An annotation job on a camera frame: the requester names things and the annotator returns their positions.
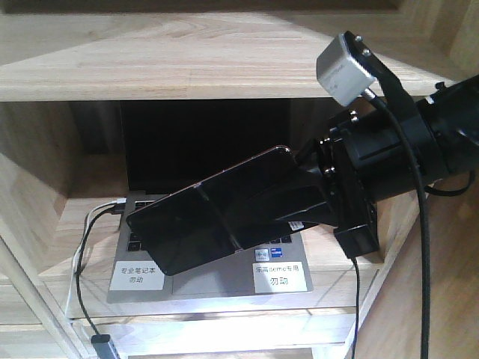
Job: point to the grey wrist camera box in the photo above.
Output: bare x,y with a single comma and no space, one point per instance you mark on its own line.
340,73

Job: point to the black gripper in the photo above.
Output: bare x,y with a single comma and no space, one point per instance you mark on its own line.
370,165

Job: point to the white label left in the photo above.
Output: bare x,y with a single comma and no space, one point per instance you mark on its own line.
136,276

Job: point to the grey usb hub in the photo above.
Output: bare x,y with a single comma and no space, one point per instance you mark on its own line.
104,346

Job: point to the white label right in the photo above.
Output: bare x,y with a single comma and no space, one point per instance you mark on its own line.
279,277

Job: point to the black foldable smartphone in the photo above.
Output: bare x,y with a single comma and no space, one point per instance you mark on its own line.
215,217

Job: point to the grey laptop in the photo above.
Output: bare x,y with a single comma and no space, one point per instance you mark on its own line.
170,144

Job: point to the wooden shelf unit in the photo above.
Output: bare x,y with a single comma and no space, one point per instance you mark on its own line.
55,52

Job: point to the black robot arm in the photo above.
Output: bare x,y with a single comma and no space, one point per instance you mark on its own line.
439,134

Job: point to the white label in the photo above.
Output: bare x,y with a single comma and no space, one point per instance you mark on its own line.
279,277
136,276

